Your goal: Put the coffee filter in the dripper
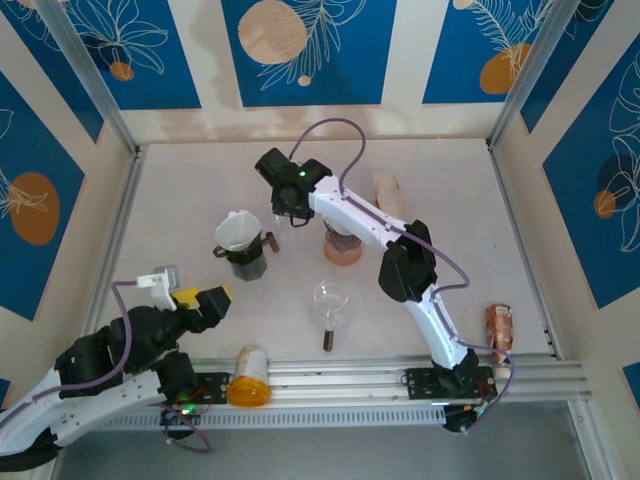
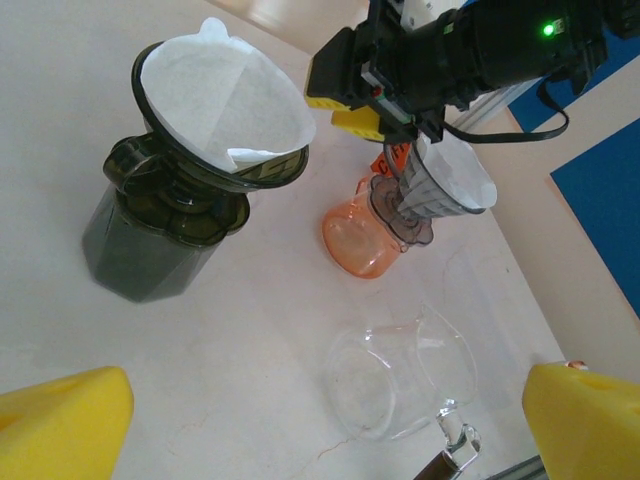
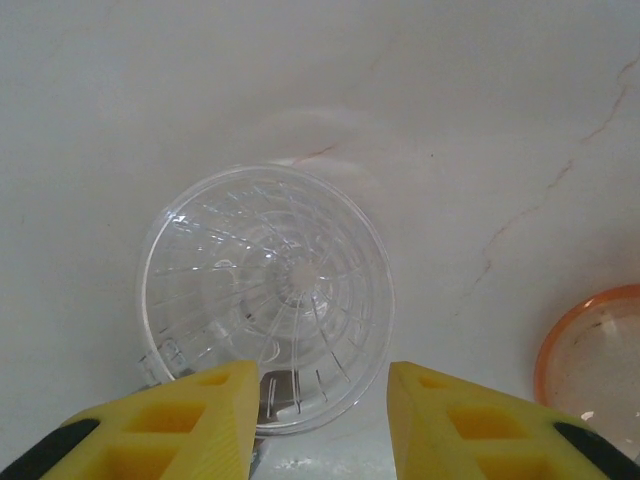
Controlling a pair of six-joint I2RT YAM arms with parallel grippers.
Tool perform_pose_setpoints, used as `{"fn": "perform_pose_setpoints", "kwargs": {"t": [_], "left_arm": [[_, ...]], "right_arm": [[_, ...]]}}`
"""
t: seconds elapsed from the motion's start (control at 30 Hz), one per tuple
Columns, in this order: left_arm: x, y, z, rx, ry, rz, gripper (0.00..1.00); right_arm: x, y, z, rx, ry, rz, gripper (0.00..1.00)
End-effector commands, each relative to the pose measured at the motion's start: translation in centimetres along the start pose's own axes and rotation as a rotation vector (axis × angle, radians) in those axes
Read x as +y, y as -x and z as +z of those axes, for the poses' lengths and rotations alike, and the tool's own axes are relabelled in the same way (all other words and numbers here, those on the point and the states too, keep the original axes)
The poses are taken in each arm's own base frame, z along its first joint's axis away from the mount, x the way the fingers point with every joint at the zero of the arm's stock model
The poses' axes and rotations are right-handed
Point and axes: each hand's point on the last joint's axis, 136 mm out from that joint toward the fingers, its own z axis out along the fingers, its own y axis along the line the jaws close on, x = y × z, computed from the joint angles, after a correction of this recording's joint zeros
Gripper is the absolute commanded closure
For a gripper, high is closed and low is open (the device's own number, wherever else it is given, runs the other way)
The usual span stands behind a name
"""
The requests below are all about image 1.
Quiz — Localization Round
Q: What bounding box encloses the aluminium upright post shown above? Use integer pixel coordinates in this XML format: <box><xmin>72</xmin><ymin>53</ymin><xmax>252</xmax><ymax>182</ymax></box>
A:
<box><xmin>487</xmin><ymin>0</ymin><xmax>619</xmax><ymax>149</ymax></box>
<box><xmin>29</xmin><ymin>0</ymin><xmax>144</xmax><ymax>159</ymax></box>

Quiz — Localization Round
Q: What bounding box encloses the white slotted cable duct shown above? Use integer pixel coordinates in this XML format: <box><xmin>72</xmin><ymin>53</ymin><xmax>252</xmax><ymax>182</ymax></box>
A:
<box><xmin>94</xmin><ymin>405</ymin><xmax>447</xmax><ymax>432</ymax></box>

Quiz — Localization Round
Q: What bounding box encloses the aluminium mounting rail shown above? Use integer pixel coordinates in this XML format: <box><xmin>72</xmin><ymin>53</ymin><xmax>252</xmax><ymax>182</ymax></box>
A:
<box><xmin>192</xmin><ymin>352</ymin><xmax>586</xmax><ymax>403</ymax></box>

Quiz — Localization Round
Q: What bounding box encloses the aluminium left upright post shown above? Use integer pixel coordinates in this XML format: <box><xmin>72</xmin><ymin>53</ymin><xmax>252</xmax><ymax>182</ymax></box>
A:
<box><xmin>29</xmin><ymin>0</ymin><xmax>144</xmax><ymax>159</ymax></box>

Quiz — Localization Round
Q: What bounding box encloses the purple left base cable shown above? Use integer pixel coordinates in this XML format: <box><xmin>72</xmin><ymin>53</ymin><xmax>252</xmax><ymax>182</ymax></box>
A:
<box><xmin>162</xmin><ymin>399</ymin><xmax>214</xmax><ymax>454</ymax></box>

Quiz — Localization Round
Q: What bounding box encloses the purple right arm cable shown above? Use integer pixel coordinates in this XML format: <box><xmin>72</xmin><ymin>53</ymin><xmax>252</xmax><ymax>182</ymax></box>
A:
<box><xmin>291</xmin><ymin>118</ymin><xmax>511</xmax><ymax>357</ymax></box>

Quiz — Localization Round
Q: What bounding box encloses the clear glass bulb brown handle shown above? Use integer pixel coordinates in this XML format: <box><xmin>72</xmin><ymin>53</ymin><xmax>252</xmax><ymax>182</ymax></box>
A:
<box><xmin>313</xmin><ymin>279</ymin><xmax>350</xmax><ymax>354</ymax></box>

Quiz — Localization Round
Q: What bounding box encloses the dark glass jar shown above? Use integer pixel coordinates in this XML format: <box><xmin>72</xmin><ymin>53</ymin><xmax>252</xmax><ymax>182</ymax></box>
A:
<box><xmin>212</xmin><ymin>231</ymin><xmax>281</xmax><ymax>285</ymax></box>

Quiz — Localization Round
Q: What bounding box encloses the orange snack packet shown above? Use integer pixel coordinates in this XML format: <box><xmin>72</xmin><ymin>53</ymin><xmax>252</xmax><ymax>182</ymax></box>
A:
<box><xmin>483</xmin><ymin>303</ymin><xmax>516</xmax><ymax>365</ymax></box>

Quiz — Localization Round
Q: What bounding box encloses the orange translucent cup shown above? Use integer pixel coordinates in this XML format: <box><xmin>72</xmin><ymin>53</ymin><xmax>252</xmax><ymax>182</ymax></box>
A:
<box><xmin>323</xmin><ymin>238</ymin><xmax>363</xmax><ymax>267</ymax></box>

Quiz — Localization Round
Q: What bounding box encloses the aluminium left side rail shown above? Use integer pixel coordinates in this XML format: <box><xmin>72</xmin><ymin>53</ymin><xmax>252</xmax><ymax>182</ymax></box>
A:
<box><xmin>79</xmin><ymin>144</ymin><xmax>149</xmax><ymax>346</ymax></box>

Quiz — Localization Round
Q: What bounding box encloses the aluminium right side rail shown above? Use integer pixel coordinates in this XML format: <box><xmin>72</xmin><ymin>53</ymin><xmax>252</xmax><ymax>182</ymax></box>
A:
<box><xmin>487</xmin><ymin>139</ymin><xmax>564</xmax><ymax>361</ymax></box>

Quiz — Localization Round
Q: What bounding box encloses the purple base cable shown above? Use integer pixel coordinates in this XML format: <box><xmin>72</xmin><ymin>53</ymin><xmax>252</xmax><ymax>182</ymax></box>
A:
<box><xmin>162</xmin><ymin>399</ymin><xmax>214</xmax><ymax>454</ymax></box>
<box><xmin>459</xmin><ymin>352</ymin><xmax>517</xmax><ymax>436</ymax></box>

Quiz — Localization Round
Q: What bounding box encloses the white paper coffee filter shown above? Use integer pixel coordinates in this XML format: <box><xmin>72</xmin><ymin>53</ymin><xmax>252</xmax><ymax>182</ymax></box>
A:
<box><xmin>214</xmin><ymin>209</ymin><xmax>262</xmax><ymax>252</ymax></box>

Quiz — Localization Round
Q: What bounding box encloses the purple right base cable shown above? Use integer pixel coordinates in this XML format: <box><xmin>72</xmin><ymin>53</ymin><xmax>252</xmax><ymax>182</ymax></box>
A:
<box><xmin>459</xmin><ymin>352</ymin><xmax>517</xmax><ymax>436</ymax></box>

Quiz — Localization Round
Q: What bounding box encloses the orange pill bottle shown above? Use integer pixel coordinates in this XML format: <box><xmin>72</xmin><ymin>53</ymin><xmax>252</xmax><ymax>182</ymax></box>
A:
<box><xmin>226</xmin><ymin>344</ymin><xmax>275</xmax><ymax>410</ymax></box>

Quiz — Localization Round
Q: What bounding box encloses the aluminium right upright post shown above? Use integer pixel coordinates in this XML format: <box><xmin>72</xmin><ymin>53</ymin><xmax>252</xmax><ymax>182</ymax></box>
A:
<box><xmin>487</xmin><ymin>0</ymin><xmax>619</xmax><ymax>149</ymax></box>

